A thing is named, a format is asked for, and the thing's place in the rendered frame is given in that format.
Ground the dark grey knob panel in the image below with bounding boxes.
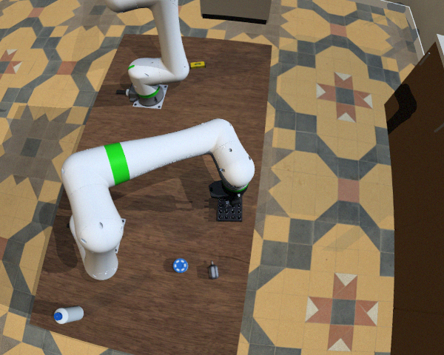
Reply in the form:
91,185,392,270
218,198,242,222

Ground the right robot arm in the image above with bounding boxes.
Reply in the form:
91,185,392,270
61,118,255,280

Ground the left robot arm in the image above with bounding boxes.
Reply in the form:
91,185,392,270
104,0,189,107

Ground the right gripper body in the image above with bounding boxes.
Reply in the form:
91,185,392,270
209,180,248,206

